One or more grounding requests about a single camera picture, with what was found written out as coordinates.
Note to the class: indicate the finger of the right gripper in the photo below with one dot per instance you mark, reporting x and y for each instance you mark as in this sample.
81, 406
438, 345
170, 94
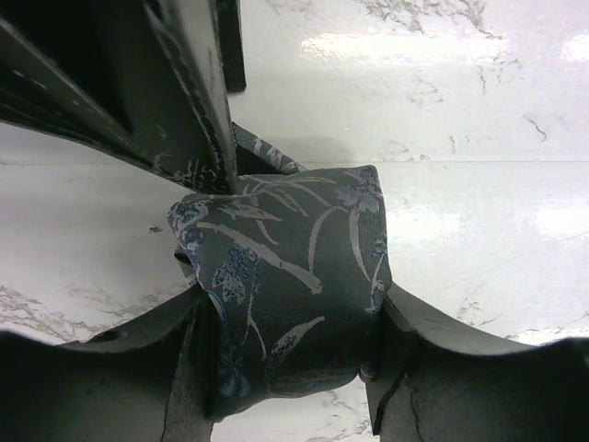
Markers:
100, 73
201, 45

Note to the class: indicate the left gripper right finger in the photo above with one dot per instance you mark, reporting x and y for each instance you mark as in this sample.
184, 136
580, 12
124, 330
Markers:
439, 379

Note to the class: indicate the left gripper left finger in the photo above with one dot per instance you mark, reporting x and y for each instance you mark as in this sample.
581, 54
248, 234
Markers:
149, 379

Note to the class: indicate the blue grey floral tie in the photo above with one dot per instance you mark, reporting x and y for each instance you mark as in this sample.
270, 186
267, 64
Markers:
296, 266

